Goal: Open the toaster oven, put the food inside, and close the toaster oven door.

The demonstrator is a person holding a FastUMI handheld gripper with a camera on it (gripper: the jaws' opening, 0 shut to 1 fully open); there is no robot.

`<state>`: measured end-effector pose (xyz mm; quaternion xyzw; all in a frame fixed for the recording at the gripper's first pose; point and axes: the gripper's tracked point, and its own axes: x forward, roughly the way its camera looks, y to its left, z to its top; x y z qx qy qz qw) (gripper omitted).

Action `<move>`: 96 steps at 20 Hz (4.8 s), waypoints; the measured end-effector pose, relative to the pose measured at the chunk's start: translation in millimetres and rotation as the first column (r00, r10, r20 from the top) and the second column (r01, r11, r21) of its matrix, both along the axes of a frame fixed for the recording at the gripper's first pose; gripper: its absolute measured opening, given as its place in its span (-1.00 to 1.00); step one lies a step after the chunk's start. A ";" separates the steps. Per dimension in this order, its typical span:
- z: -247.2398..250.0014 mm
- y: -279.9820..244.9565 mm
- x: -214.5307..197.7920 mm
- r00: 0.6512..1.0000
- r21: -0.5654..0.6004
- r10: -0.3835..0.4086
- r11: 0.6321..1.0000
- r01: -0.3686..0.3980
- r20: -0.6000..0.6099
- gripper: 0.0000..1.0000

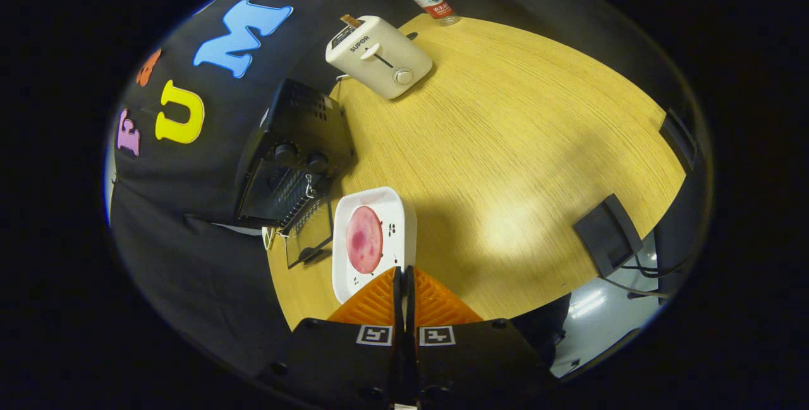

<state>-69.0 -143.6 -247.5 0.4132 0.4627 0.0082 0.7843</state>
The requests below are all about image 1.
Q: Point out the black square box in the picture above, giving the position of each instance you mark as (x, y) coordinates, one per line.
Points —
(681, 141)
(607, 236)

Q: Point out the pink ham slice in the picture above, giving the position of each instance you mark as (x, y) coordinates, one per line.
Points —
(364, 239)

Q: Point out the white square plate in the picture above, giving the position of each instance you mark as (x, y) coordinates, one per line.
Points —
(395, 214)

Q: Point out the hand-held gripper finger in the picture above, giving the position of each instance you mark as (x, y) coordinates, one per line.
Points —
(411, 302)
(398, 302)

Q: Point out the brown bread slice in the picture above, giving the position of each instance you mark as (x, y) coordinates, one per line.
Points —
(351, 20)

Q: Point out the black toaster oven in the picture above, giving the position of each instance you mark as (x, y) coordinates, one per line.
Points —
(303, 119)

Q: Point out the white pop-up toaster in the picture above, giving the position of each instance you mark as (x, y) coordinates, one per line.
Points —
(360, 72)

